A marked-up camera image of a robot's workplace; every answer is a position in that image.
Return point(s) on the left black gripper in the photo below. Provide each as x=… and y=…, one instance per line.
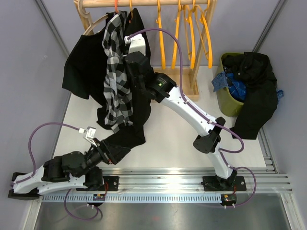
x=110, y=154

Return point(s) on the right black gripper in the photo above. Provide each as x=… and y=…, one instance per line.
x=128, y=72

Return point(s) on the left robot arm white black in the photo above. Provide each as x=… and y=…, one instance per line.
x=75, y=170

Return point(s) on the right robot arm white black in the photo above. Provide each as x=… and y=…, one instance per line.
x=161, y=88

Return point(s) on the orange hanger empty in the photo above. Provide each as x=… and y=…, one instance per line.
x=203, y=18
x=177, y=21

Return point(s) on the black white checkered shirt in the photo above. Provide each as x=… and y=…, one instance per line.
x=116, y=85

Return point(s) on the black t-shirt on rack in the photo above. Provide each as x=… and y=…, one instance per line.
x=85, y=68

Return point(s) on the red orange hanger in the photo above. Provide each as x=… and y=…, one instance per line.
x=116, y=6

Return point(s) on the blue checked shirt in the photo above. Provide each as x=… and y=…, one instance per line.
x=230, y=81

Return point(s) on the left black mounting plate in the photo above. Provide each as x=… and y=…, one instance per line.
x=109, y=183

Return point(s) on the black mounting plate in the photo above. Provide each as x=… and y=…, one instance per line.
x=216, y=184
x=109, y=183

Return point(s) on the wooden clothes rack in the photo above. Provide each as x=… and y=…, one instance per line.
x=190, y=85

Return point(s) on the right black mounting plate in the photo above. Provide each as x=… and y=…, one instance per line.
x=216, y=184

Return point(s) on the green laundry basket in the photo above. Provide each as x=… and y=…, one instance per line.
x=228, y=105

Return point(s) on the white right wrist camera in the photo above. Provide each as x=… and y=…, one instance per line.
x=136, y=44

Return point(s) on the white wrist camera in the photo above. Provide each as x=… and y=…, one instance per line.
x=136, y=44
x=88, y=134

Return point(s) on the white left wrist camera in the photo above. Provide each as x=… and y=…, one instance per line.
x=88, y=134

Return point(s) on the white slotted cable duct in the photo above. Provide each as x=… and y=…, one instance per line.
x=132, y=198

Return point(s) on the aluminium rail base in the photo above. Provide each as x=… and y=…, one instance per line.
x=179, y=180

